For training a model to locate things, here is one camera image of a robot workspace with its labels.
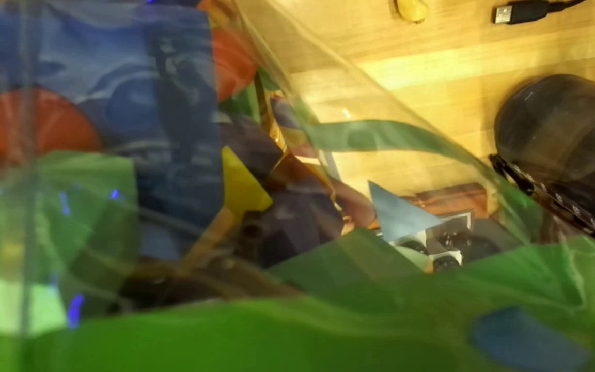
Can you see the light blue triangular block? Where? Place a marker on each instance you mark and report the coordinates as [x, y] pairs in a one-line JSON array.
[[398, 213]]

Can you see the yellow triangular foam block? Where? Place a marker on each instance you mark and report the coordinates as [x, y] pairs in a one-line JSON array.
[[242, 186]]

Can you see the large blue foam block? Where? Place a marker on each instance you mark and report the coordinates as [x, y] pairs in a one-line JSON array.
[[104, 68]]

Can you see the small yellow wooden crumb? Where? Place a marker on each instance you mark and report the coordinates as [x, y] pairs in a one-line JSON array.
[[412, 8]]

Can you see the dark glass jar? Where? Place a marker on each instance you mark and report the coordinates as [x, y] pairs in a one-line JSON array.
[[558, 130]]

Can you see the clear tub of toys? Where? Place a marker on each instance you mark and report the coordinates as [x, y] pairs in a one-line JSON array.
[[310, 338]]

